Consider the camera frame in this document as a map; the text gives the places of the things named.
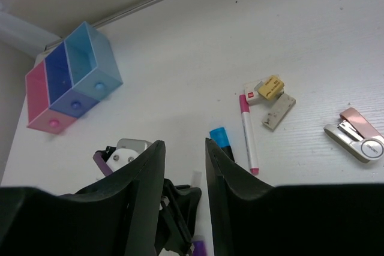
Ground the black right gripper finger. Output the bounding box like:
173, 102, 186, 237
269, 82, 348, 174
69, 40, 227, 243
205, 139, 383, 255

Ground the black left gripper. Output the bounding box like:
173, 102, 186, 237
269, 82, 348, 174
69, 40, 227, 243
1, 140, 202, 255

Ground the purple capped black highlighter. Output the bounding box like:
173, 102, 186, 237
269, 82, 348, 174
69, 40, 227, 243
193, 240, 207, 256

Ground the blue capped black highlighter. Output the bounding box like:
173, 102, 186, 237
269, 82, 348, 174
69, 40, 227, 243
209, 127, 235, 162

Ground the pink capped white marker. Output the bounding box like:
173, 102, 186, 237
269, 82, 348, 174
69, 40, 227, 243
239, 94, 260, 176

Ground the dirty white eraser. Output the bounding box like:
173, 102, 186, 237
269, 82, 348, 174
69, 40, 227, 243
262, 93, 296, 131

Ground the white red eraser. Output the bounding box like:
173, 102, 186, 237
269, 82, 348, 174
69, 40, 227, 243
244, 80, 264, 106

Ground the pink drawer container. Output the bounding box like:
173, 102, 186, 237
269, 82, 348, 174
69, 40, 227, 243
25, 61, 77, 134

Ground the yellow eraser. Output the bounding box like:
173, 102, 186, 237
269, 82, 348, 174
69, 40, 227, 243
257, 75, 285, 101

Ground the purple drawer container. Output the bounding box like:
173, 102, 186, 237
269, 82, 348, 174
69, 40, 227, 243
44, 43, 99, 118

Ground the rose gold white stapler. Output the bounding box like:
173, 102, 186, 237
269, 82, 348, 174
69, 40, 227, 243
323, 107, 383, 164

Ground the blue drawer container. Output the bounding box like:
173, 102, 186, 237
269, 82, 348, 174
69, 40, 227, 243
64, 22, 123, 101

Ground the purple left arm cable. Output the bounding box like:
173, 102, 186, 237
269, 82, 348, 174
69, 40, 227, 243
92, 152, 113, 177

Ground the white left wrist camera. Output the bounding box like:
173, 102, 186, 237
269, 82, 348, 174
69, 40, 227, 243
106, 138, 152, 172

